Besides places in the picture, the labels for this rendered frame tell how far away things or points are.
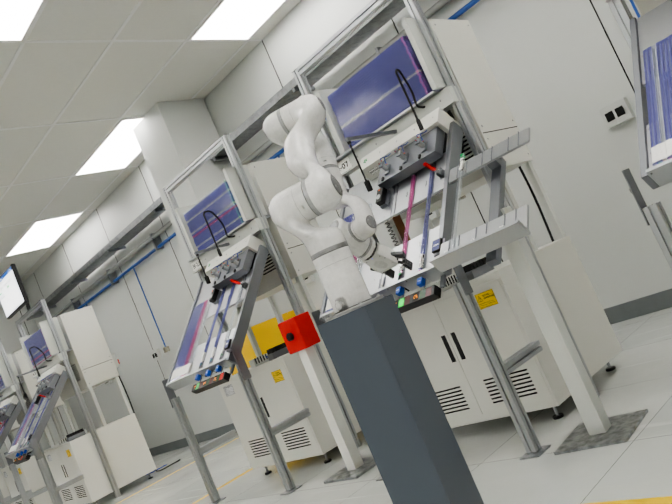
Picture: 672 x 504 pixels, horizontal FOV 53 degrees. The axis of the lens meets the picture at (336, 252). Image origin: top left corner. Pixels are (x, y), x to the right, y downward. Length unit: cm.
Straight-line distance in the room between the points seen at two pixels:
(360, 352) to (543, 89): 269
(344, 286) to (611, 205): 251
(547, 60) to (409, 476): 289
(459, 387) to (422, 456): 101
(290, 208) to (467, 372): 122
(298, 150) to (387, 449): 94
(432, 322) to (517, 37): 209
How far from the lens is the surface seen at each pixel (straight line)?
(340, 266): 198
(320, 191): 199
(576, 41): 422
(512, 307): 268
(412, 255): 258
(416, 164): 280
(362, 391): 199
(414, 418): 195
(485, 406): 291
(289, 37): 557
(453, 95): 287
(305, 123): 224
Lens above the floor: 71
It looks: 5 degrees up
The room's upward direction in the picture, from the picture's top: 23 degrees counter-clockwise
